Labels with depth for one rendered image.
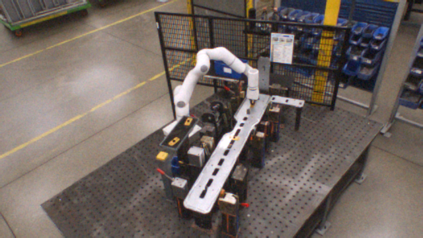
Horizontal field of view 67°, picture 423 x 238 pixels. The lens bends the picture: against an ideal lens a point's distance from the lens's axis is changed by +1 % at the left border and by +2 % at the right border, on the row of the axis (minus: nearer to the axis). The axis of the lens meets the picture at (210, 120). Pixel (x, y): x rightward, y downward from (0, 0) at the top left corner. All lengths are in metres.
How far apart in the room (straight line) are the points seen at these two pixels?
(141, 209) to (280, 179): 1.09
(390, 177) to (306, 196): 1.50
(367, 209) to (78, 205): 2.58
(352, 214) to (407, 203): 0.56
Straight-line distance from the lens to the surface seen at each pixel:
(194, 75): 2.53
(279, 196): 2.49
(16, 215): 3.98
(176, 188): 2.13
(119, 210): 2.56
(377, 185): 3.72
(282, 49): 3.10
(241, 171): 2.19
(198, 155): 2.21
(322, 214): 3.03
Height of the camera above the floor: 2.64
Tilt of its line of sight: 38 degrees down
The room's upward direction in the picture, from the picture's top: 5 degrees counter-clockwise
